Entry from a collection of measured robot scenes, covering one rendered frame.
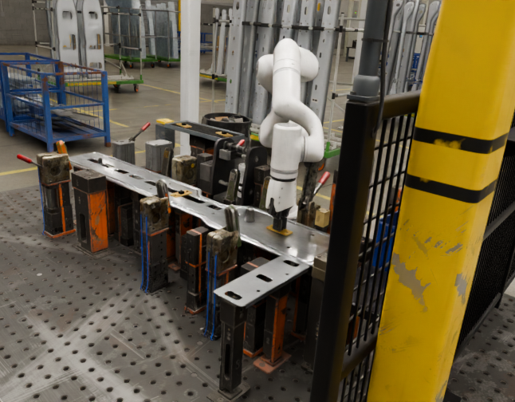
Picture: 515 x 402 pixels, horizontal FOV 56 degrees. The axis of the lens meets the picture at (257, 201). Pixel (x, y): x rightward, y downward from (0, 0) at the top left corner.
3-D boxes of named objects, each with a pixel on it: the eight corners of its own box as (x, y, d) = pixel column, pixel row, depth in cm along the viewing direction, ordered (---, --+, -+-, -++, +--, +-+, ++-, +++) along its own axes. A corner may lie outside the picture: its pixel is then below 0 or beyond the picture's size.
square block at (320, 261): (300, 368, 139) (312, 256, 126) (315, 355, 144) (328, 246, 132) (323, 381, 134) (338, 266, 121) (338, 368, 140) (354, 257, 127)
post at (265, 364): (251, 364, 139) (257, 276, 129) (274, 347, 147) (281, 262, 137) (268, 375, 135) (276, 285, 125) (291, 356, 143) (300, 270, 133)
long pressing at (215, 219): (53, 161, 215) (53, 158, 214) (98, 153, 231) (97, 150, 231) (310, 269, 134) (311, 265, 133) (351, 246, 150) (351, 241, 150)
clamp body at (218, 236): (194, 333, 151) (196, 232, 139) (221, 317, 160) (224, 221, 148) (215, 345, 146) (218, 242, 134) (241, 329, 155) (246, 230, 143)
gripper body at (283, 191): (284, 167, 153) (281, 201, 157) (264, 174, 146) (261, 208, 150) (303, 173, 149) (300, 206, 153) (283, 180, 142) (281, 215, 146)
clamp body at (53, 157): (37, 234, 210) (28, 154, 198) (68, 225, 221) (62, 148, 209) (49, 242, 204) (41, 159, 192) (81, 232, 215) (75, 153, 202)
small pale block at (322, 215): (304, 306, 169) (316, 210, 156) (310, 302, 172) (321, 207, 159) (313, 310, 167) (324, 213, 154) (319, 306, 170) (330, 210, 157)
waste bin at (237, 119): (188, 184, 500) (189, 114, 474) (227, 175, 536) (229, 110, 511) (220, 198, 467) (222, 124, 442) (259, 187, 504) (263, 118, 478)
